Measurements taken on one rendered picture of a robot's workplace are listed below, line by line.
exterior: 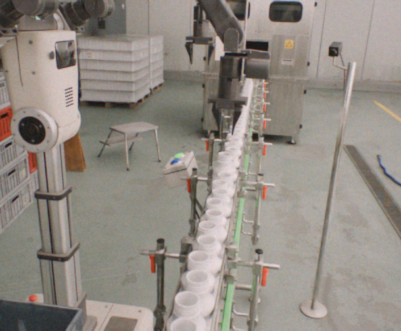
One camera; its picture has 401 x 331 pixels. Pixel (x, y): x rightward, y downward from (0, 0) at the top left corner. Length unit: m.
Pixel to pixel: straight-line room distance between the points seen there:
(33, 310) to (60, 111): 0.67
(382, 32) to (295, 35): 6.03
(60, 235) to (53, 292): 0.26
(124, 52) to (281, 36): 2.99
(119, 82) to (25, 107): 6.03
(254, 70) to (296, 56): 4.42
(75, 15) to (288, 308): 1.88
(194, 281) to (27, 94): 0.93
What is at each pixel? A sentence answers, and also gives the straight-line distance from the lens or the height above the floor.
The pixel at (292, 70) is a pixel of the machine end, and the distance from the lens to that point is 5.48.
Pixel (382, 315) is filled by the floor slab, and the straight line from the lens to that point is 2.69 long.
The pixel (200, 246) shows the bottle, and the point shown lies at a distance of 0.76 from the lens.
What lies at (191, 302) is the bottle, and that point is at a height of 1.15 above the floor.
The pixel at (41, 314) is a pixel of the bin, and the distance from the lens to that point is 1.02.
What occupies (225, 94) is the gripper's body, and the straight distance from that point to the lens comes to 1.06.
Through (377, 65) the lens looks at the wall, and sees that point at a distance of 11.35.
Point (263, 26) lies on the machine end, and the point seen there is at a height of 1.50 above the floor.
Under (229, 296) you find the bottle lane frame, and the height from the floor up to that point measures 1.00.
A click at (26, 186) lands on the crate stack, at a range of 3.72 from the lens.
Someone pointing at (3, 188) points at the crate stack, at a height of 0.31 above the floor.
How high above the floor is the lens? 1.55
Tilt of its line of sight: 20 degrees down
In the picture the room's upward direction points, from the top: 2 degrees clockwise
